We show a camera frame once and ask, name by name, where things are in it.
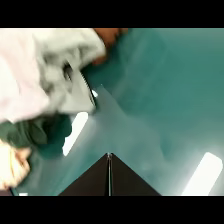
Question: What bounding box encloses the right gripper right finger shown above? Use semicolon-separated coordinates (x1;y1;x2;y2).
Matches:
109;152;162;197

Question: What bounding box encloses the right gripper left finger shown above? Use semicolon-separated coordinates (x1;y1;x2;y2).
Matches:
58;152;110;197

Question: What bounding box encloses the pink T-shirt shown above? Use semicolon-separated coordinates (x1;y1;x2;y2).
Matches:
0;28;53;125

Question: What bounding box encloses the dark green garment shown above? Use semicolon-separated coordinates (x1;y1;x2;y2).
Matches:
0;114;73;158

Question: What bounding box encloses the peach garment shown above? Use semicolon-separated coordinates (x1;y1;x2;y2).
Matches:
0;139;33;192

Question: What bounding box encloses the grey garment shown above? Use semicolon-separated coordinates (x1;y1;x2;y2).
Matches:
33;28;108;116

